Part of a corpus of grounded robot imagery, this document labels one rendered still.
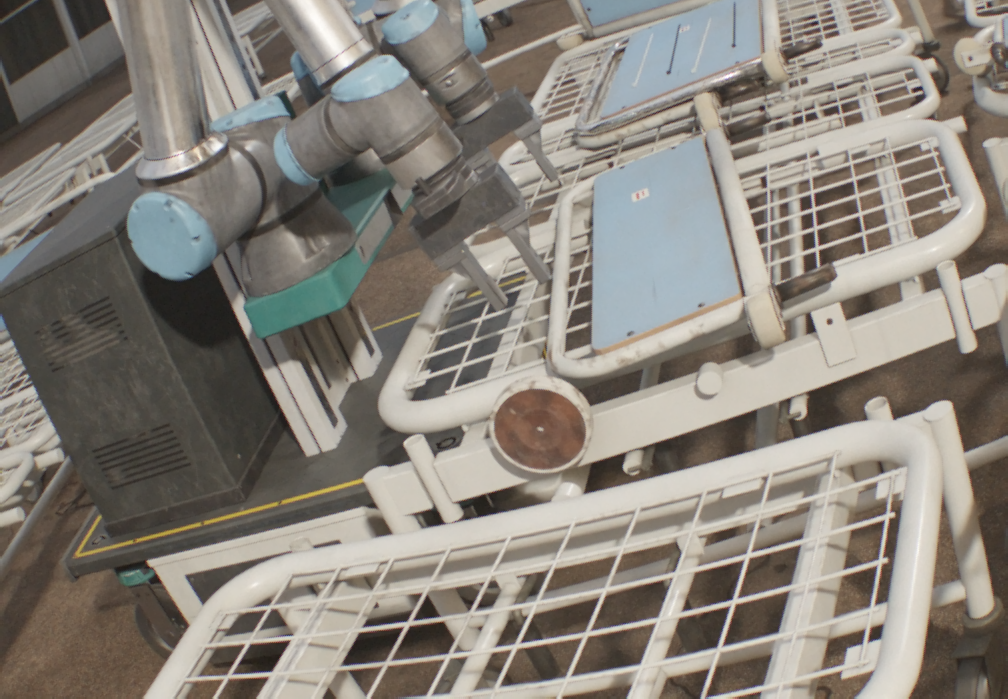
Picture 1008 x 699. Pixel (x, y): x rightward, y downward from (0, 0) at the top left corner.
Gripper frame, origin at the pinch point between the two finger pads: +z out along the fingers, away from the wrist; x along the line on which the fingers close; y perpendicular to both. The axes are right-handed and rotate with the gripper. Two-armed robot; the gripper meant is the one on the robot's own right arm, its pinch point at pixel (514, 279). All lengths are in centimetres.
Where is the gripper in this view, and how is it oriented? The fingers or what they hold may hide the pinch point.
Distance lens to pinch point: 195.9
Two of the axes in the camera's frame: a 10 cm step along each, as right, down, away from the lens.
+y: 0.4, -3.9, 9.2
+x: -8.2, 5.1, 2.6
